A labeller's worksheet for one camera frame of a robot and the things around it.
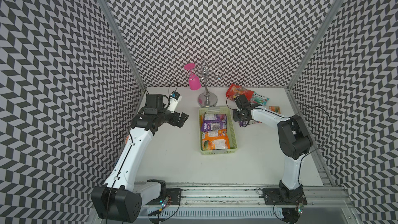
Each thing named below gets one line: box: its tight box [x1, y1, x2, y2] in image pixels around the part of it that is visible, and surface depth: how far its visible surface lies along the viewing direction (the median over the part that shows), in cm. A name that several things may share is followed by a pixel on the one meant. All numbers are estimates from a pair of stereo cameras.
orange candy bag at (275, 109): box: [267, 105, 281, 115], surface depth 104 cm
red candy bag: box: [225, 83, 255, 101], surface depth 111 cm
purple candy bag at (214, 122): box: [201, 113, 227, 132], surface depth 96 cm
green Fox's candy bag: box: [249, 91, 270, 106], surface depth 110 cm
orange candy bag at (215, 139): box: [201, 128, 231, 151], surface depth 87 cm
